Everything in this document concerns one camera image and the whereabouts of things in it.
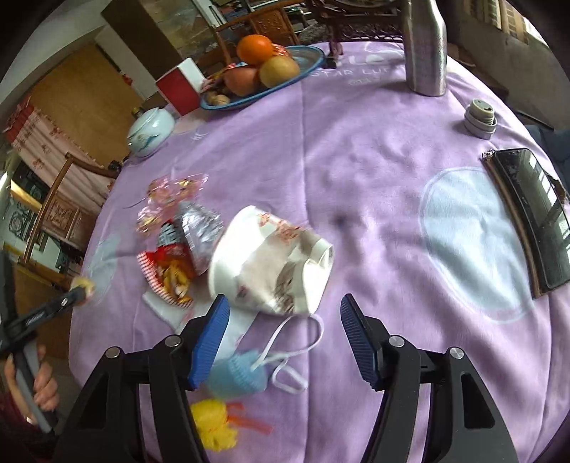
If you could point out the white ceramic lidded jar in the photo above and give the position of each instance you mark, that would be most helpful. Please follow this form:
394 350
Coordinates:
149 132

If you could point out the left hand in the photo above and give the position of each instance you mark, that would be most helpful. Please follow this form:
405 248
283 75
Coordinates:
46 395

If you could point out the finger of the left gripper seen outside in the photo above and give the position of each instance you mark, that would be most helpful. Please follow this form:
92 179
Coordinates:
75 296

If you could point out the red apple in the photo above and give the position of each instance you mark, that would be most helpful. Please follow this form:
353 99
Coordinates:
242 81

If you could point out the yellow duckling toy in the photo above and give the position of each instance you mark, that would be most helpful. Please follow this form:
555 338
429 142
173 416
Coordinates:
218 423

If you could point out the red snack bag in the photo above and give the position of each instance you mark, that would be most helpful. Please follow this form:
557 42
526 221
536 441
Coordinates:
183 253

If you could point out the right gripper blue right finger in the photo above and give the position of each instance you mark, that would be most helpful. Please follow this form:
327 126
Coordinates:
365 344

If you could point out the white paper napkin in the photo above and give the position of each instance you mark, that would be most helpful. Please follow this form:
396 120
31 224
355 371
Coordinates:
176 317

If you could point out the black smartphone in case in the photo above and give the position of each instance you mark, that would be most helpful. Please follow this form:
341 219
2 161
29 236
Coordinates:
538 205

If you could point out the silver bottle cap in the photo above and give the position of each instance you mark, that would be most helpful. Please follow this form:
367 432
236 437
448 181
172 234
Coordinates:
480 119

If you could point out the paper cup red inside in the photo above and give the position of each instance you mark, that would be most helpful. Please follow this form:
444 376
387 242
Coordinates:
263 263

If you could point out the dark wooden cabinet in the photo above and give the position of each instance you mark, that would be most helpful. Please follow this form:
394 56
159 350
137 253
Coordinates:
163 33

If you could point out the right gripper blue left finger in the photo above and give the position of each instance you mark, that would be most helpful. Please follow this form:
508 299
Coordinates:
204 335

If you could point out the purple tablecloth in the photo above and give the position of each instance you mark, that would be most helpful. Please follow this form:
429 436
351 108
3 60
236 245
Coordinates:
395 182

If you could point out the yellow pear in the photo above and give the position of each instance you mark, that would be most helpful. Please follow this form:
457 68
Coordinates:
278 70

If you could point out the red white box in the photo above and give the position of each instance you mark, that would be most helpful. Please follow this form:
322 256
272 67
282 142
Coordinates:
181 86

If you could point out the blue fruit plate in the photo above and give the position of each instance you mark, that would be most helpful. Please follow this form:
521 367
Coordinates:
216 96

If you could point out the blue face mask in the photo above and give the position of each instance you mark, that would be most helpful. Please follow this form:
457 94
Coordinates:
251 372

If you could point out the yellow cake in wrapper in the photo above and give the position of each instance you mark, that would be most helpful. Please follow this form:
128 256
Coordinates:
86 284

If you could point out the orange fruit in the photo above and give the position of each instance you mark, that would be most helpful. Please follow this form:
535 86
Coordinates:
255 49

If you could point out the pink clear candy wrapper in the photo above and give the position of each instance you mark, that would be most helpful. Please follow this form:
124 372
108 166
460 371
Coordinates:
163 197

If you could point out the wooden armchair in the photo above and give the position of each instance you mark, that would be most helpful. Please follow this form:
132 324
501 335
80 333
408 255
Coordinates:
58 215

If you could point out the silver metal bottle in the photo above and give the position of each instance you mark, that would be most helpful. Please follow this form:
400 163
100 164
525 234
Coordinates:
425 47

